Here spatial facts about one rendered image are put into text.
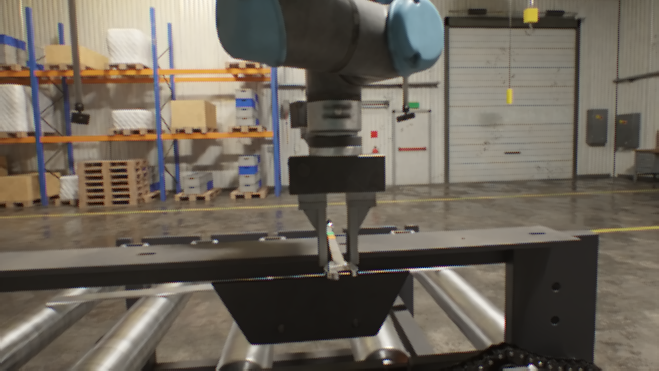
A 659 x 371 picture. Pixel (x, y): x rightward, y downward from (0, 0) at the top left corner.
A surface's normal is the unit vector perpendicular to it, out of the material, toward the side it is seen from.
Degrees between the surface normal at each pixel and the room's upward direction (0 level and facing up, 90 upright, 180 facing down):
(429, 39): 90
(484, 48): 90
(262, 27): 124
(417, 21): 90
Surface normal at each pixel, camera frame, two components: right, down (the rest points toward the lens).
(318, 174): 0.09, 0.07
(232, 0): -0.81, 0.07
